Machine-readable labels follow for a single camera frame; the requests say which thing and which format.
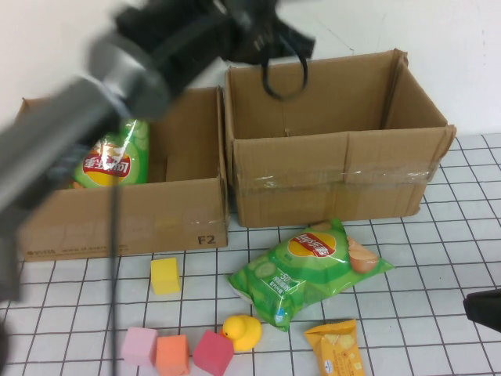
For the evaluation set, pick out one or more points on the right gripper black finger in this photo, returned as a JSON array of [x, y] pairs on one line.
[[485, 309]]

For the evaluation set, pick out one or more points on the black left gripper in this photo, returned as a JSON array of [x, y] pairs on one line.
[[266, 31]]

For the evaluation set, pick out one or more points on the yellow cracker packet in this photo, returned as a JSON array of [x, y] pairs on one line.
[[336, 348]]

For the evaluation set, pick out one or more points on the green Lay's chip bag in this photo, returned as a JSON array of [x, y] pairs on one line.
[[305, 274], [117, 164]]

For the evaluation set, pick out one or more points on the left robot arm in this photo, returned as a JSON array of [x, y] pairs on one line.
[[58, 129]]

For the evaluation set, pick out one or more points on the cardboard box with clear tape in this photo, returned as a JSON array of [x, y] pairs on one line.
[[313, 188]]

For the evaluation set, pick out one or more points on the cardboard box with F2 print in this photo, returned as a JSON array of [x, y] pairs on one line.
[[156, 219]]

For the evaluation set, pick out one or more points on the yellow rubber duck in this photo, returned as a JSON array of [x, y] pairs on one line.
[[244, 331]]

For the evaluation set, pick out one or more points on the yellow foam cube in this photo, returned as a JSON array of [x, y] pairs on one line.
[[165, 276]]

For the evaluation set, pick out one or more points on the red foam cube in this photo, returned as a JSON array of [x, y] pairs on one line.
[[213, 352]]

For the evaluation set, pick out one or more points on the orange foam cube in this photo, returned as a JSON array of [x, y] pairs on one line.
[[173, 354]]

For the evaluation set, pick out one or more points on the pink foam cube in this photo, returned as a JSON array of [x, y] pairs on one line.
[[139, 346]]

